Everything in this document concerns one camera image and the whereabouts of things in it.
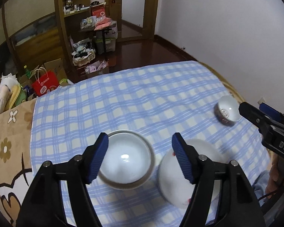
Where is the white bowl red emblem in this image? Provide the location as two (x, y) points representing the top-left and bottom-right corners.
(214, 95), (241, 126)

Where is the white cartoon bowl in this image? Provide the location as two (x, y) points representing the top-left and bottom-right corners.
(158, 139), (227, 209)

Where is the red rimmed bowl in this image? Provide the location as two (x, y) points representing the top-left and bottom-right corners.
(98, 130), (155, 191)

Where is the right hand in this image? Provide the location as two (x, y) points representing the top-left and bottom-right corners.
(265, 152), (283, 194)

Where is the blue plaid cloth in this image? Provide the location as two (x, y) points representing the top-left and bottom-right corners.
(29, 60), (272, 227)

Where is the red paper bag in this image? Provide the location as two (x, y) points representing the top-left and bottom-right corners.
(32, 67), (59, 96)

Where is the cardboard box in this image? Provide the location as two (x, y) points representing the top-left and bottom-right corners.
(30, 58), (68, 82)

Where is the wicker basket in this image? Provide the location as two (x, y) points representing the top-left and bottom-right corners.
(73, 49), (96, 67)

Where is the small black table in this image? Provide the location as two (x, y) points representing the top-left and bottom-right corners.
(79, 21), (118, 61)

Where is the wooden wardrobe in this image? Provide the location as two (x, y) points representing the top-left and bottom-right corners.
(0, 0), (90, 82)

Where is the wooden door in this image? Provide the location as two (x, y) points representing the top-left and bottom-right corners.
(105, 0), (161, 41)

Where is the wall socket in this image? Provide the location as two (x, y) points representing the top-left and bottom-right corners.
(257, 97), (266, 105)

